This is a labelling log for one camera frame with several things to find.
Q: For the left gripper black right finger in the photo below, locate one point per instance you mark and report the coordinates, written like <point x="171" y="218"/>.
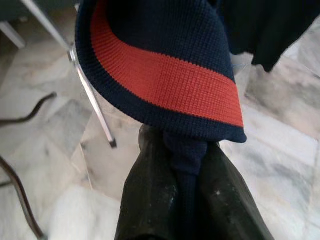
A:
<point x="225" y="205"/>

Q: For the marble top folding table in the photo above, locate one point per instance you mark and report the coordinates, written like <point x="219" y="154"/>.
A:
<point x="23" y="197"/>

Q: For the navy garment red stripe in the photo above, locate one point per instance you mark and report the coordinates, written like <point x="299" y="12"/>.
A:
<point x="162" y="37"/>

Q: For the silver metal clothes rack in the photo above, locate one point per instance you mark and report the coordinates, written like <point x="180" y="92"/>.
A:
<point x="93" y="100"/>

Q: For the black T-shirt green logo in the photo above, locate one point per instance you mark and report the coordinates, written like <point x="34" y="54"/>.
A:
<point x="270" y="30"/>

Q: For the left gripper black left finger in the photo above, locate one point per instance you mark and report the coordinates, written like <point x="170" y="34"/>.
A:
<point x="150" y="200"/>

